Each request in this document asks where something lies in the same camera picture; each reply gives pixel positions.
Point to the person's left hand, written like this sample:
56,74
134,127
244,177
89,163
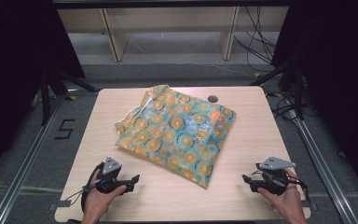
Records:
94,202

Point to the orange-print teal plastic bag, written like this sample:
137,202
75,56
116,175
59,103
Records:
174,133

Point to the round grey table grommet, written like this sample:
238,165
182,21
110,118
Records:
213,99

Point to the black curtain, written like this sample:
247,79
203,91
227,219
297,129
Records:
15,62
338,77

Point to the black metal stand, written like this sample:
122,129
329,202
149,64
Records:
298,93
45,96

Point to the person's right hand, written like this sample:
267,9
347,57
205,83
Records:
289,203

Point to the aluminium floor rail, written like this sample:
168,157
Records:
24,165
323,168

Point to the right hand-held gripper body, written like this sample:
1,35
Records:
273,183

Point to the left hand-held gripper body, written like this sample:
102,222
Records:
111,169

